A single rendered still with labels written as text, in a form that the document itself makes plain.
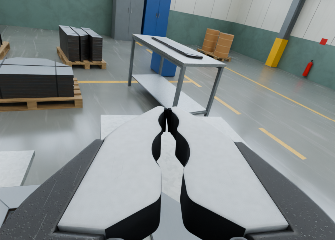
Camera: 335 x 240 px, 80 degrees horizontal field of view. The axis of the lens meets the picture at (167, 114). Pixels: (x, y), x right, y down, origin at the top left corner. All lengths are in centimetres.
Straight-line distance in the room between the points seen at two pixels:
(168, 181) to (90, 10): 814
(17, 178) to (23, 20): 765
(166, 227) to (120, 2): 783
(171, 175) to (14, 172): 73
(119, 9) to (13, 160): 728
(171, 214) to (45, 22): 822
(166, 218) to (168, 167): 20
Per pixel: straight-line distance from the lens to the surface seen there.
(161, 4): 864
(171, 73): 492
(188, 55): 283
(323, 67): 917
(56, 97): 312
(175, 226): 53
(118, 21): 813
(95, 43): 471
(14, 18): 855
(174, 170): 68
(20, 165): 117
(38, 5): 845
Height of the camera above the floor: 151
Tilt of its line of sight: 28 degrees down
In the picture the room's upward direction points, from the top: 12 degrees clockwise
